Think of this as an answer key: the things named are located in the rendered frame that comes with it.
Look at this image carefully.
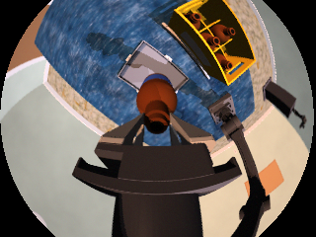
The orange divided crate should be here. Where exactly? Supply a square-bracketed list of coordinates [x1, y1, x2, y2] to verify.
[168, 0, 256, 86]

